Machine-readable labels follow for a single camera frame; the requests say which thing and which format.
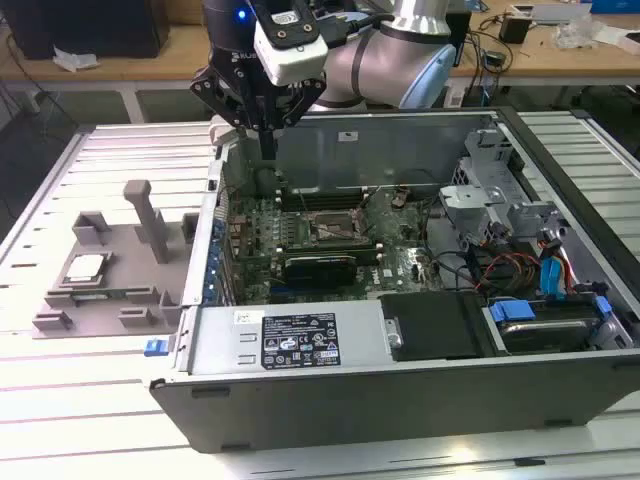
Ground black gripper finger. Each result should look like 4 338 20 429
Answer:
189 67 269 161
267 75 329 161

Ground wire locking lever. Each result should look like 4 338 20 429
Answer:
312 222 354 241

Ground silver CPU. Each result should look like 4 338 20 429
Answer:
67 254 109 281

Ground CPU socket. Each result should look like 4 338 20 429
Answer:
307 207 369 247

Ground beige case latch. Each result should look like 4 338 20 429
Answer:
208 113 236 149

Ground wooden desk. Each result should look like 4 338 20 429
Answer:
449 9 640 109
0 22 211 126

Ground large black box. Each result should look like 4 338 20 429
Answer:
7 0 171 61

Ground crumpled white paper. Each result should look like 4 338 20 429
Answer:
52 43 101 74

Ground black upright panel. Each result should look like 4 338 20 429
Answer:
446 9 474 69

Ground black graphics card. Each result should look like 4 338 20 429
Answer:
283 252 359 296

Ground green motherboard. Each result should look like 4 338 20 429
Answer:
224 192 446 306

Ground silver drive cage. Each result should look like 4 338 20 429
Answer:
438 127 571 251

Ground silver chipset heatsink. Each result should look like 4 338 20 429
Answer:
407 247 431 284

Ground grey parts rack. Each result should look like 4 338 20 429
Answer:
32 179 201 341

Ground small black cube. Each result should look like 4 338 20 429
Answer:
498 13 530 45

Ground silver power supply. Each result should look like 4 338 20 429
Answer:
189 299 389 376

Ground clear plastic bag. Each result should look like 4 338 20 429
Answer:
553 12 601 51

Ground flat white box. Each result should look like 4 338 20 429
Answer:
597 24 640 56

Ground blue box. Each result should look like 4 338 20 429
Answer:
592 0 640 14

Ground black PC case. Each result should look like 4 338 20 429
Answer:
149 104 640 456

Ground hard disk blue carrier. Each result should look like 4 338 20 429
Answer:
489 295 612 355

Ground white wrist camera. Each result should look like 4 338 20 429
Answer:
252 0 330 87

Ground black camera cable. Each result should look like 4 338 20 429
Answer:
319 12 397 46

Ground yellow red power wires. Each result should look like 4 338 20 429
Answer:
479 252 544 291

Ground light blue flat wire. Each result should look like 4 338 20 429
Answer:
538 238 570 301

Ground red flat wire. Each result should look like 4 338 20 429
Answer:
559 252 577 297

